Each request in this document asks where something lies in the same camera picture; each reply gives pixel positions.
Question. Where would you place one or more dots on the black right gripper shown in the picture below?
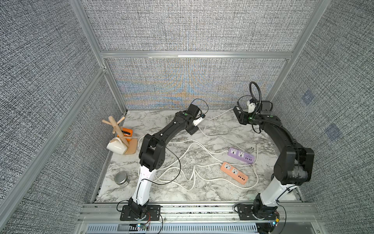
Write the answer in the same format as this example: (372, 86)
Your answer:
(239, 114)

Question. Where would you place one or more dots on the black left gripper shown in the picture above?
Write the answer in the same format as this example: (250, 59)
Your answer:
(192, 109)

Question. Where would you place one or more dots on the black and white power strip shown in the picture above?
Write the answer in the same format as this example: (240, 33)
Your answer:
(217, 127)

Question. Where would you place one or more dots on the pink power strip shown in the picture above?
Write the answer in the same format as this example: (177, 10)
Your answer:
(234, 173)

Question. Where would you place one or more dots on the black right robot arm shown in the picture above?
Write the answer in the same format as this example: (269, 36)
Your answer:
(294, 164)

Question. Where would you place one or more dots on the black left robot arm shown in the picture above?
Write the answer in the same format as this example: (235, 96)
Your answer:
(153, 151)

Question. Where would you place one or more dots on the wooden mug tree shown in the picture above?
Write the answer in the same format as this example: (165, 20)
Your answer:
(129, 141)

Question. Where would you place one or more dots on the orange box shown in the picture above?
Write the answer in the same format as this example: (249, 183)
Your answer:
(127, 132)

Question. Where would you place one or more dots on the cream ceramic mug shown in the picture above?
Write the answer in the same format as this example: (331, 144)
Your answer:
(117, 146)

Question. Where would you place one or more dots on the metal tin can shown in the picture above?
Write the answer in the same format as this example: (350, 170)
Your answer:
(122, 178)

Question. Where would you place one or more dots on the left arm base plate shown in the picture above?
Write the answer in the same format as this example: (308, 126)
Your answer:
(150, 212)

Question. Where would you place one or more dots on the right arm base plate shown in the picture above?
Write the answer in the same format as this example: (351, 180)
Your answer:
(249, 212)

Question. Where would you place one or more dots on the aluminium front rail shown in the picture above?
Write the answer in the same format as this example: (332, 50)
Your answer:
(199, 212)

